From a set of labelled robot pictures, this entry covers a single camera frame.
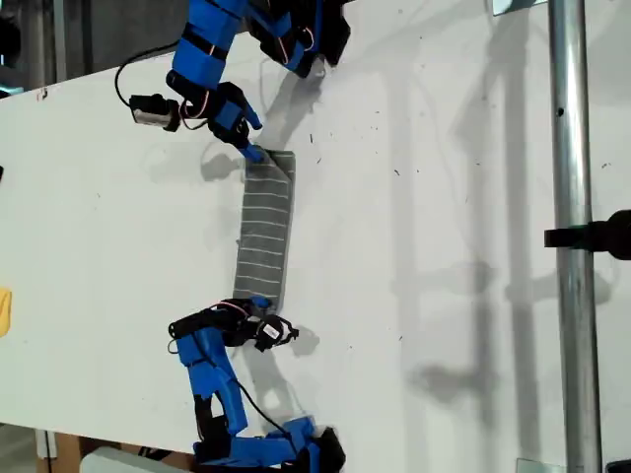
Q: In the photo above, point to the grey striped towel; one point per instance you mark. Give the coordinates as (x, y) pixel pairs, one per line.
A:
(263, 231)

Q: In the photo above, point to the white box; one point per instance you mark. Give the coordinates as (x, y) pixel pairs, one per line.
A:
(113, 463)

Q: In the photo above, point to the brown wooden table leg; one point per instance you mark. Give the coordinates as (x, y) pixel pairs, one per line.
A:
(69, 453)

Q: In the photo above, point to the dark round background object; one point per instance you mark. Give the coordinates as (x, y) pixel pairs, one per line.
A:
(9, 39)

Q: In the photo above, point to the yellow object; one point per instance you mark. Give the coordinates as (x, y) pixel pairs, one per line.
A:
(5, 310)

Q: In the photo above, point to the black clamp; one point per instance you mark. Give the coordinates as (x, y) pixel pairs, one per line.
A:
(606, 236)

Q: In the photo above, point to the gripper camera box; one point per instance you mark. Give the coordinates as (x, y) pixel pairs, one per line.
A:
(270, 331)
(148, 111)

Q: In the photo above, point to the gripper camera stalk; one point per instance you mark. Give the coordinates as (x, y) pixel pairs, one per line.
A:
(172, 118)

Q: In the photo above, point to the metal bracket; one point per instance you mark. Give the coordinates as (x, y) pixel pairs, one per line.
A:
(503, 6)

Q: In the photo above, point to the steel post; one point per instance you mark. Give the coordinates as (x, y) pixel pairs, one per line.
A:
(574, 148)

